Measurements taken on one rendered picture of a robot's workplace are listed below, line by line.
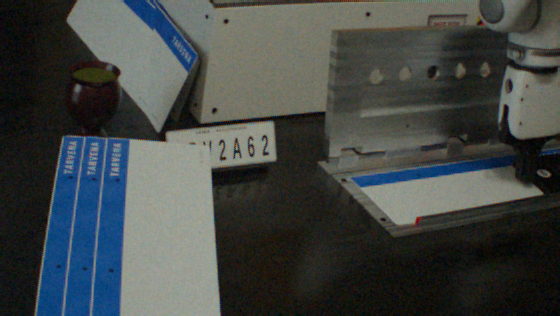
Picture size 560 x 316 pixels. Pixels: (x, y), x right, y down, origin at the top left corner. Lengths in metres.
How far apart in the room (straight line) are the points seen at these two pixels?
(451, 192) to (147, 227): 0.51
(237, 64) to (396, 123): 0.24
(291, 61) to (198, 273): 0.60
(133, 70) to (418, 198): 0.51
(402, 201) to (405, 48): 0.22
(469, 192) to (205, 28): 0.44
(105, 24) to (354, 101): 0.53
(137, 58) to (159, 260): 0.65
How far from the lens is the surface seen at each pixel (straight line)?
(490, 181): 1.67
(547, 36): 1.60
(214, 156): 1.59
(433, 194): 1.60
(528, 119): 1.62
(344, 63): 1.57
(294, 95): 1.77
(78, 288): 1.17
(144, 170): 1.38
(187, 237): 1.26
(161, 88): 1.72
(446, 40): 1.67
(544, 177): 1.70
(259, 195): 1.57
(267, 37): 1.70
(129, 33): 1.87
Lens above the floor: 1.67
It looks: 27 degrees down
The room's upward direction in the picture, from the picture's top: 9 degrees clockwise
